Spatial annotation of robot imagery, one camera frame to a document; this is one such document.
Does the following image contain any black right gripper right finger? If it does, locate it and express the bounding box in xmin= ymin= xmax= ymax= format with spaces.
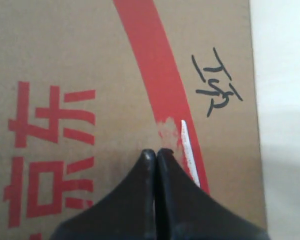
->
xmin=155 ymin=148 xmax=270 ymax=240

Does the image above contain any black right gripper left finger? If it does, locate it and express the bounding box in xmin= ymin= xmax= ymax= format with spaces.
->
xmin=50 ymin=149 xmax=156 ymax=240

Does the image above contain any taped cardboard box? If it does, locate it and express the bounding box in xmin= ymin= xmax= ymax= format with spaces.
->
xmin=0 ymin=0 xmax=267 ymax=240

